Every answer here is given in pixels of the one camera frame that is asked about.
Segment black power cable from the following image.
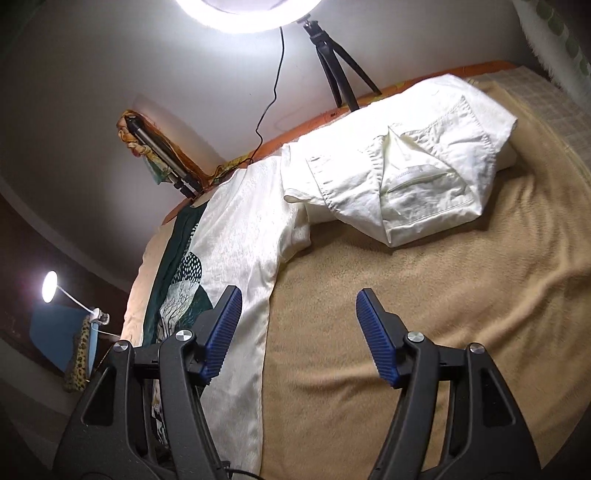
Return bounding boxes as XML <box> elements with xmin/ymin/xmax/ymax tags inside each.
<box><xmin>203</xmin><ymin>27</ymin><xmax>284</xmax><ymax>185</ymax></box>

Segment blue board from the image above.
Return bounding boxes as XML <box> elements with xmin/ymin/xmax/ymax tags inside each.
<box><xmin>28</xmin><ymin>307</ymin><xmax>100</xmax><ymax>374</ymax></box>

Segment green and white printed top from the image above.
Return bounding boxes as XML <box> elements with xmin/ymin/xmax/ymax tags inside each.
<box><xmin>141</xmin><ymin>154</ymin><xmax>315</xmax><ymax>480</ymax></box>

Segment leopard print cloth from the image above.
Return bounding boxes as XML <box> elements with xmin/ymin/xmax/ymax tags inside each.
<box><xmin>64</xmin><ymin>318</ymin><xmax>93</xmax><ymax>394</ymax></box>

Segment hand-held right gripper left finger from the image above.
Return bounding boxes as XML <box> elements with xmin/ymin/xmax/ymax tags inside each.
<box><xmin>53</xmin><ymin>285</ymin><xmax>243</xmax><ymax>480</ymax></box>

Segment white desk lamp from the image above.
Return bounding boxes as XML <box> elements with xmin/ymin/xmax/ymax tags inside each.
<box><xmin>42</xmin><ymin>271</ymin><xmax>112</xmax><ymax>333</ymax></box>

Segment orange patterned scarf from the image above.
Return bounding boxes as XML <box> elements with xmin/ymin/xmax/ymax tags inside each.
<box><xmin>115</xmin><ymin>108</ymin><xmax>204</xmax><ymax>185</ymax></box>

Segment white shorts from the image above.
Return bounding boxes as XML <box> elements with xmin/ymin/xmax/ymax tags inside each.
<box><xmin>283</xmin><ymin>73</ymin><xmax>519</xmax><ymax>246</ymax></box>

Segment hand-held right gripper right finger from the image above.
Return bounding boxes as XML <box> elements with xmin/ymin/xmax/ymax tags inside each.
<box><xmin>355</xmin><ymin>288</ymin><xmax>541</xmax><ymax>480</ymax></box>

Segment black ring light tripod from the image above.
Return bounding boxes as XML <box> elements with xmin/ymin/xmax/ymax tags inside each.
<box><xmin>302</xmin><ymin>14</ymin><xmax>382</xmax><ymax>112</ymax></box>

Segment green striped white pillow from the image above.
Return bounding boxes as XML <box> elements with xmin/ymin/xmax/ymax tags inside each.
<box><xmin>510</xmin><ymin>0</ymin><xmax>591</xmax><ymax>102</ymax></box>

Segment folded grey tripod stand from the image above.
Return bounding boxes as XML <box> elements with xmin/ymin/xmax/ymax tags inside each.
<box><xmin>127</xmin><ymin>117</ymin><xmax>204</xmax><ymax>199</ymax></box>

